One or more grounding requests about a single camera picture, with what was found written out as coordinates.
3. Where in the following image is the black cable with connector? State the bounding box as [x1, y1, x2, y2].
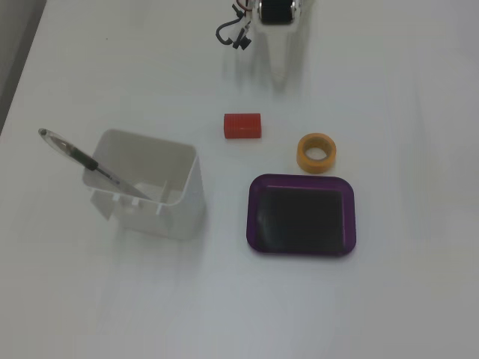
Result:
[215, 2, 252, 51]

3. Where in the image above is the red ribbed cube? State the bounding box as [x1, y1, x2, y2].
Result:
[223, 112, 263, 141]

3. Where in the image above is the clear black ballpoint pen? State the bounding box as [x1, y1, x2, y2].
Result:
[37, 127, 152, 202]

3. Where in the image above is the yellow masking tape roll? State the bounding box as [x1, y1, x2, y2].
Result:
[296, 132, 338, 174]

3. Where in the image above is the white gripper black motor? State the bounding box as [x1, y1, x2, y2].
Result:
[256, 0, 302, 84]

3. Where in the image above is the white plastic container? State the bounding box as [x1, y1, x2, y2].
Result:
[82, 128, 206, 241]

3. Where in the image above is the purple metal tray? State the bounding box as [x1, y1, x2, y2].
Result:
[245, 173, 357, 258]

